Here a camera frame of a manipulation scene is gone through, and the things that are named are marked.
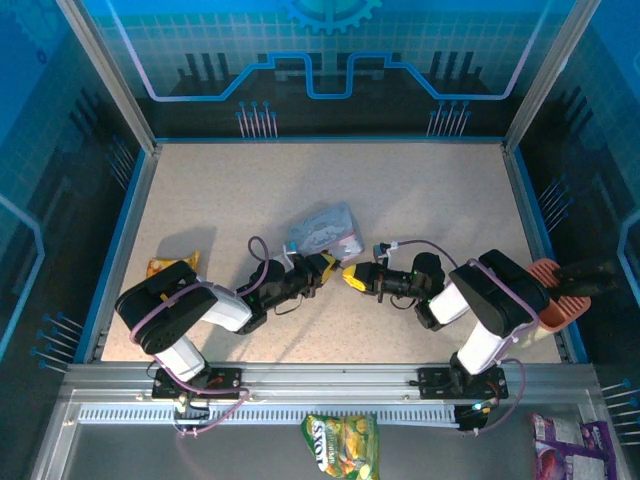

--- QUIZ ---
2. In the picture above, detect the yellow snack bag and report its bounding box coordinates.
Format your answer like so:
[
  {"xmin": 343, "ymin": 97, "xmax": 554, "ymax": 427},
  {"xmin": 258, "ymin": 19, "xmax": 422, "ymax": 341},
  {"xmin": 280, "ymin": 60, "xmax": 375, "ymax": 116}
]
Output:
[{"xmin": 146, "ymin": 251, "xmax": 201, "ymax": 279}]

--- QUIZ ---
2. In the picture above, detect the green chips bag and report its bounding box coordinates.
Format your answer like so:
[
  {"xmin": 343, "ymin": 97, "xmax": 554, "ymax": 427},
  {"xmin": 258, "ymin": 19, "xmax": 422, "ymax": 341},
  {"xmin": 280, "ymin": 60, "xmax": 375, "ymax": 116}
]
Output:
[{"xmin": 299, "ymin": 412, "xmax": 381, "ymax": 480}]

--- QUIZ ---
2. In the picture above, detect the terracotta ribbed plastic basket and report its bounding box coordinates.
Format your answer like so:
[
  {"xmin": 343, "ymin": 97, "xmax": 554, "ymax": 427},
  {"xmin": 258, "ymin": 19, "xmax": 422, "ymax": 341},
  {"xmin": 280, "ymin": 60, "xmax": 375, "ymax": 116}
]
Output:
[{"xmin": 526, "ymin": 256, "xmax": 593, "ymax": 334}]

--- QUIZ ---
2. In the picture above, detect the black object in basket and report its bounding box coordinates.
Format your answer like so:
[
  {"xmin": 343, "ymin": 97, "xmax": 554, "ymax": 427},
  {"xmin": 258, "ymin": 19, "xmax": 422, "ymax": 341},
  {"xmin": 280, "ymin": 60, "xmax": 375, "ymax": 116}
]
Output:
[{"xmin": 551, "ymin": 258, "xmax": 619, "ymax": 297}]

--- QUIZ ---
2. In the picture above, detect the purple snack bag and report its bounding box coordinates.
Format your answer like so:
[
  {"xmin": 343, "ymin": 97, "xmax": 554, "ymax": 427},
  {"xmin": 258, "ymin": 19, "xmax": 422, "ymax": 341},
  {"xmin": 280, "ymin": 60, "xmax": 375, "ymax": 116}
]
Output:
[{"xmin": 531, "ymin": 412, "xmax": 614, "ymax": 480}]

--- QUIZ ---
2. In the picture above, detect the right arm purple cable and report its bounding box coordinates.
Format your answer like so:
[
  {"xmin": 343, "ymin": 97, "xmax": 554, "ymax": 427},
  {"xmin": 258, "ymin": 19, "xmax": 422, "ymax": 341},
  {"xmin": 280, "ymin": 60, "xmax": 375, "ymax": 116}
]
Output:
[{"xmin": 394, "ymin": 238, "xmax": 544, "ymax": 437}]

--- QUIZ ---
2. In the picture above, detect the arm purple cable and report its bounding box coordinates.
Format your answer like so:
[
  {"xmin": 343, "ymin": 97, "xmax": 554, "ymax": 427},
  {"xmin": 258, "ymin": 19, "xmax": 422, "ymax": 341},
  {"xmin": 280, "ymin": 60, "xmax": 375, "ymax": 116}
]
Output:
[
  {"xmin": 128, "ymin": 235, "xmax": 272, "ymax": 439},
  {"xmin": 394, "ymin": 238, "xmax": 544, "ymax": 437}
]

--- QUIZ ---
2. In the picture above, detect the aluminium mounting rail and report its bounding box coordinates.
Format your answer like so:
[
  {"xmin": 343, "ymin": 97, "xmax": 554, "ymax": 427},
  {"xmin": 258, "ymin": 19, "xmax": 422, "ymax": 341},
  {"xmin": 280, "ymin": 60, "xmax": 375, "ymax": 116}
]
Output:
[{"xmin": 63, "ymin": 362, "xmax": 597, "ymax": 404}]

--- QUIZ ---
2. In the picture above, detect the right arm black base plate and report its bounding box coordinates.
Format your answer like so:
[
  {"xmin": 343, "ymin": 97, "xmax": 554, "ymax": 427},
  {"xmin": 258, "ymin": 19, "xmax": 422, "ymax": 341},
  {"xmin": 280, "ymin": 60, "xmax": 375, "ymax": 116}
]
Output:
[{"xmin": 416, "ymin": 365, "xmax": 509, "ymax": 401}]

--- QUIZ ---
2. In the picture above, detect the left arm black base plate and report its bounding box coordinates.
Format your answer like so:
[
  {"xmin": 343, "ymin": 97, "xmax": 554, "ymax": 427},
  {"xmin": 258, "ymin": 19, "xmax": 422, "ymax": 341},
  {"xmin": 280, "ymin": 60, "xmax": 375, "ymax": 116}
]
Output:
[{"xmin": 151, "ymin": 366, "xmax": 244, "ymax": 401}]

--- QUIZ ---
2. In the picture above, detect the slotted grey cable duct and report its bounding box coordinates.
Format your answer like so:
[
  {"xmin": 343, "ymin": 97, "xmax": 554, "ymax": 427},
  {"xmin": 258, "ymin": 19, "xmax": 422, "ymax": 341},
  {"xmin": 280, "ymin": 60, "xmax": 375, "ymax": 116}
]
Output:
[{"xmin": 78, "ymin": 403, "xmax": 462, "ymax": 427}]

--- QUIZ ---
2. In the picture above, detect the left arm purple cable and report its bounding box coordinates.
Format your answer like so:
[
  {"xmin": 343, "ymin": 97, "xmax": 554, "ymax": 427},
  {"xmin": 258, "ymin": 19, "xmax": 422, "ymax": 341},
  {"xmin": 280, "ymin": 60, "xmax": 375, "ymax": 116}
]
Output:
[{"xmin": 128, "ymin": 235, "xmax": 272, "ymax": 439}]

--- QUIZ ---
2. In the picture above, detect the aluminium frame post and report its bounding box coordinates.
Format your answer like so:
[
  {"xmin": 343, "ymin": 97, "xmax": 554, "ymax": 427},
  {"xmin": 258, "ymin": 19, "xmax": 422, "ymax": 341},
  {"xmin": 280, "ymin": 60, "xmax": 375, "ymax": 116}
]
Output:
[
  {"xmin": 55, "ymin": 0, "xmax": 162, "ymax": 154},
  {"xmin": 503, "ymin": 0, "xmax": 597, "ymax": 147}
]

